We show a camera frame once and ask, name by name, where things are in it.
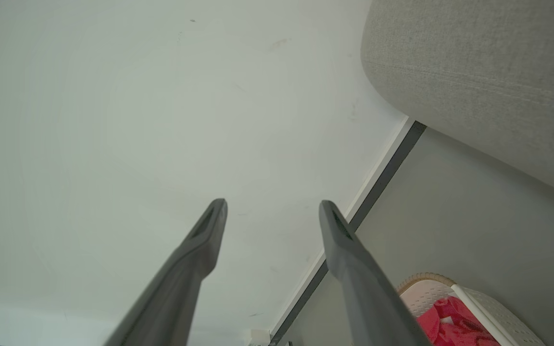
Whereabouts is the grey fabric sofa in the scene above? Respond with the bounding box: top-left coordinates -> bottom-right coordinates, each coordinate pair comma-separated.
360,0 -> 554,202

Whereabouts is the white perforated laundry basket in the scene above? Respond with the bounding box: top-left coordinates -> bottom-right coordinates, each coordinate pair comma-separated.
396,272 -> 547,346

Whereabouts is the red patterned clothing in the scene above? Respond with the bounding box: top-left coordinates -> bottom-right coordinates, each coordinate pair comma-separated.
416,296 -> 501,346

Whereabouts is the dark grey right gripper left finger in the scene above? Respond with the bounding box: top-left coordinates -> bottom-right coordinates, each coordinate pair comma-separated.
104,198 -> 228,346

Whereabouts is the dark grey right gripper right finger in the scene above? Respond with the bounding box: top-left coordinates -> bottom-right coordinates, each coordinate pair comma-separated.
319,200 -> 432,346

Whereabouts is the small white wall box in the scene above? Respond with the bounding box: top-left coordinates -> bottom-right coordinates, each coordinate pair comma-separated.
246,329 -> 271,346

